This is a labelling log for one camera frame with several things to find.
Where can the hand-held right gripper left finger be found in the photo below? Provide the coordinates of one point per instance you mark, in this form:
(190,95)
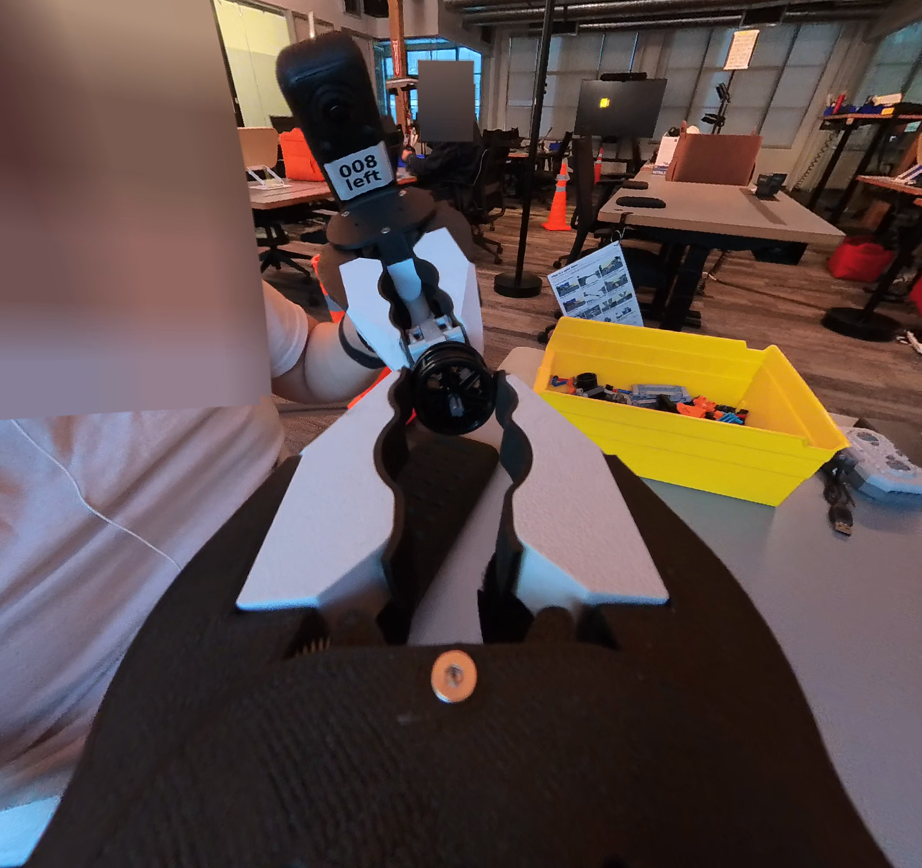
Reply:
(324,522)

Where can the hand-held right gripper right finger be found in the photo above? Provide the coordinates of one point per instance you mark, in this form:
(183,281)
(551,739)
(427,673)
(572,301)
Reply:
(576,522)

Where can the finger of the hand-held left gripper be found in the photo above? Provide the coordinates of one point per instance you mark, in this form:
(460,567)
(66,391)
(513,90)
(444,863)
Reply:
(457,270)
(367,299)

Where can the black toy wheel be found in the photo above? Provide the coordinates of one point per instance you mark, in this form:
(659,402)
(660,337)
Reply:
(454,389)

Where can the person's left forearm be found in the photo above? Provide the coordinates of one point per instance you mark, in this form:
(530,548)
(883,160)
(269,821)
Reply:
(324,371)

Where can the grey desk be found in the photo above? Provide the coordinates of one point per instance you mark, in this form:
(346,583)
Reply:
(828,630)

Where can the black desk phone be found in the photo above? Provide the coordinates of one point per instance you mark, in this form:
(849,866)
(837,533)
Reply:
(771,185)

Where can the standing desk with clutter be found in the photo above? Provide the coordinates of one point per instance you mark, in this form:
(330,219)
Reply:
(871,111)

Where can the orange seat cover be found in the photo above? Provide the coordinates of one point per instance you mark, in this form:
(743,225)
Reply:
(299,158)

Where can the black office chair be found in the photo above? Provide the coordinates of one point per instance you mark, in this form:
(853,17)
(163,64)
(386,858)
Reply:
(490,191)

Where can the pale wooden table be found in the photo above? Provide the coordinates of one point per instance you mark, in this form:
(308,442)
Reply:
(288,192)

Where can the large orange traffic cone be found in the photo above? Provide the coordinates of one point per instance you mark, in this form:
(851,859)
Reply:
(558,205)

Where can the yellow plastic bin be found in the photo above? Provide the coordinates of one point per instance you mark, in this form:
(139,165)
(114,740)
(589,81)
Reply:
(684,450)

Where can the picture instruction sheet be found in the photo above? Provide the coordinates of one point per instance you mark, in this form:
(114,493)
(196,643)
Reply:
(598,291)

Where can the pile of toy brick pieces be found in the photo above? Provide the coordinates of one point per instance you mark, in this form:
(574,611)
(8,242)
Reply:
(648,398)

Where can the black floor pole stand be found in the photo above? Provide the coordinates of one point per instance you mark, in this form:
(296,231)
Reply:
(537,126)

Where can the small orange traffic cone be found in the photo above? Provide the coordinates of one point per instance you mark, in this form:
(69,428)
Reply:
(598,165)

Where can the black wrist rest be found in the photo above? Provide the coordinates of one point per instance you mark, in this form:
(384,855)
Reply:
(641,201)

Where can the person's pale shirt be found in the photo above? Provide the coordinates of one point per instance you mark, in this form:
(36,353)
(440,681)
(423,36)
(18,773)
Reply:
(108,558)

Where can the black monitor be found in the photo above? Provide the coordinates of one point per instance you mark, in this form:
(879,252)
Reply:
(619,108)

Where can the grey office table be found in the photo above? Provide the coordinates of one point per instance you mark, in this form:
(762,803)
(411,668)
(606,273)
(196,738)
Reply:
(720,216)

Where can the brown cardboard box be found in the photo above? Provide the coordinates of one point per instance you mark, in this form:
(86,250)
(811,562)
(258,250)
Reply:
(713,158)

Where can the black round stand base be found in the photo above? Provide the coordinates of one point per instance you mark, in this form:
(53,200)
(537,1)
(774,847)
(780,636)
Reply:
(861,324)

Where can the paper sign on pole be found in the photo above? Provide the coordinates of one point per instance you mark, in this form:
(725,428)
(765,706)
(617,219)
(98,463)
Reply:
(740,49)

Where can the red bag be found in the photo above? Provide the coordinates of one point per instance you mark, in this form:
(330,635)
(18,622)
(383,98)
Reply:
(861,259)

